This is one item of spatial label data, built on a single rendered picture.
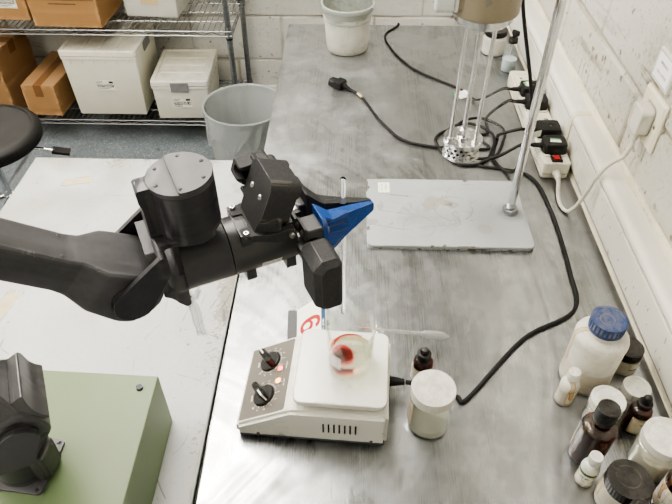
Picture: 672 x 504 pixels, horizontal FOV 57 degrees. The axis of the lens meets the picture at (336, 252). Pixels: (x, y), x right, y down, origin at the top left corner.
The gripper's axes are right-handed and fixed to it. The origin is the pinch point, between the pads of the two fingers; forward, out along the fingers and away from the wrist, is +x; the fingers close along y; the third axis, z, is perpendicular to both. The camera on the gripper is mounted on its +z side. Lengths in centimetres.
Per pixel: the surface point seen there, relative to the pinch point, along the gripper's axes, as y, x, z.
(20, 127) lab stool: 143, -44, -59
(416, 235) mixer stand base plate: 27, 26, -35
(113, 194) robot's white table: 62, -22, -34
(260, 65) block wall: 241, 61, -106
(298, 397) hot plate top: -1.9, -7.2, -26.2
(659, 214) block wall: 4, 57, -24
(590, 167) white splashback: 24, 61, -28
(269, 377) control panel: 5.1, -9.0, -30.0
